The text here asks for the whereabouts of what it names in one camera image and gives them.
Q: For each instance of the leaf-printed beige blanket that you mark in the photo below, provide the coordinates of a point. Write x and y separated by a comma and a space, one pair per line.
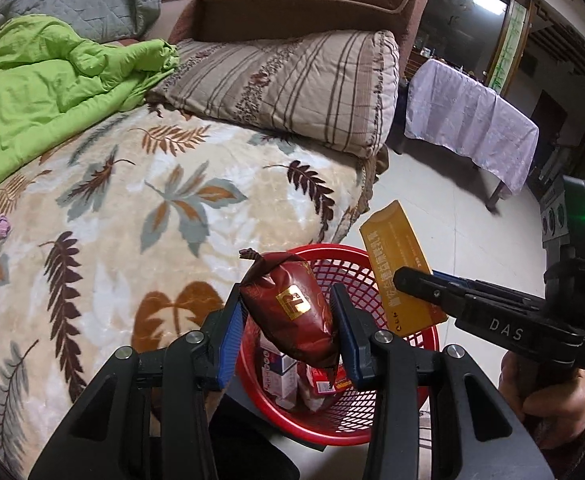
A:
122, 240

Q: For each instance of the red box with yellow label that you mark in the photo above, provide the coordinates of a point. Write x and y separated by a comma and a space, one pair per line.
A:
322, 382

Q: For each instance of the red mesh plastic basket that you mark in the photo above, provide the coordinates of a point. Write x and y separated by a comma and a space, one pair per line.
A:
322, 427

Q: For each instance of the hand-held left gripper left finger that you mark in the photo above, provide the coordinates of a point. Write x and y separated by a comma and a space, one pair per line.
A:
230, 340

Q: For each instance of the dark red snack packet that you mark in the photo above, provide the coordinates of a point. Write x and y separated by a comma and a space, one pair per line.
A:
287, 310

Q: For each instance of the green quilt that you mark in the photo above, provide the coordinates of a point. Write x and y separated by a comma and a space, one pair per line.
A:
32, 95

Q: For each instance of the striped beige pillow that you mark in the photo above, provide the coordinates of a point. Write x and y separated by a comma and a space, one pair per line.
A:
282, 80

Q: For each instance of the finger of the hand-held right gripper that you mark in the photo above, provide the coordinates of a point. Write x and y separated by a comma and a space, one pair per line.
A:
492, 325
497, 291

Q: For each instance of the grey flat board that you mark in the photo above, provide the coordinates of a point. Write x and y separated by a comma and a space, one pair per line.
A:
302, 462

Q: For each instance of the person's right hand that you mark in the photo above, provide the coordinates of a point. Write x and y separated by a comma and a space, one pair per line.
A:
557, 415

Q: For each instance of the person's black trouser leg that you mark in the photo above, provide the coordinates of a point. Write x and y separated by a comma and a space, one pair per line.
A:
242, 440

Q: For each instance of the dark glass window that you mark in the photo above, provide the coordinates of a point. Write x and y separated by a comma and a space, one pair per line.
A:
462, 25

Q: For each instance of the small purple candy wrapper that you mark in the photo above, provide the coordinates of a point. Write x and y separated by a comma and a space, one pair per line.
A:
2, 227

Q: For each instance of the white carton with blue print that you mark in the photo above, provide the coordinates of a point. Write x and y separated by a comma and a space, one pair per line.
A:
277, 380

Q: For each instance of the table with lilac cloth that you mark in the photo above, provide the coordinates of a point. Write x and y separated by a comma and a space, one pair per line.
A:
472, 115

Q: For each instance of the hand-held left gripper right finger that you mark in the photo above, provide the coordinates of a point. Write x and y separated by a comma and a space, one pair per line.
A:
350, 340

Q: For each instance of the green bamboo wall scroll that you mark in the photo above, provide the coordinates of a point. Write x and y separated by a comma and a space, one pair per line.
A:
510, 45

